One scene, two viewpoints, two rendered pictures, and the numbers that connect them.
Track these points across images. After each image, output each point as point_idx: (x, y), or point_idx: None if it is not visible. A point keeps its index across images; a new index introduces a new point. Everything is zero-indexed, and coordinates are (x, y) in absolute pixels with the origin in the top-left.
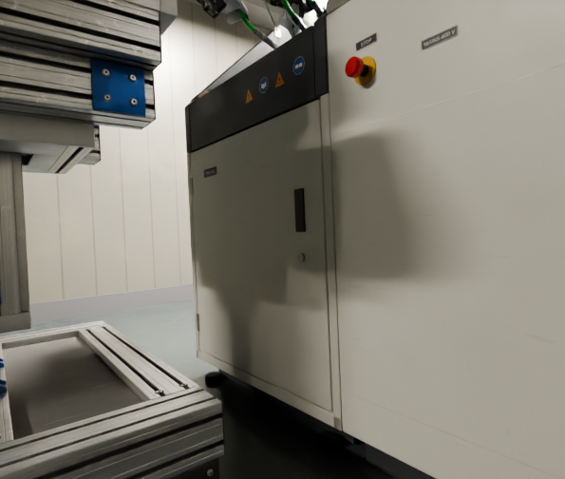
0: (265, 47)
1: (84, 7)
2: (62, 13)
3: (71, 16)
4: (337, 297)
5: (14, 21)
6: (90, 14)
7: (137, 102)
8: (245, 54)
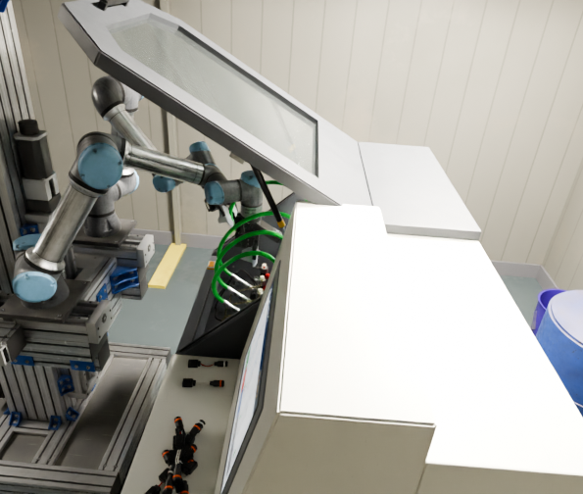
0: (290, 204)
1: (55, 346)
2: (47, 350)
3: (51, 350)
4: None
5: (31, 354)
6: (58, 348)
7: (89, 368)
8: (269, 210)
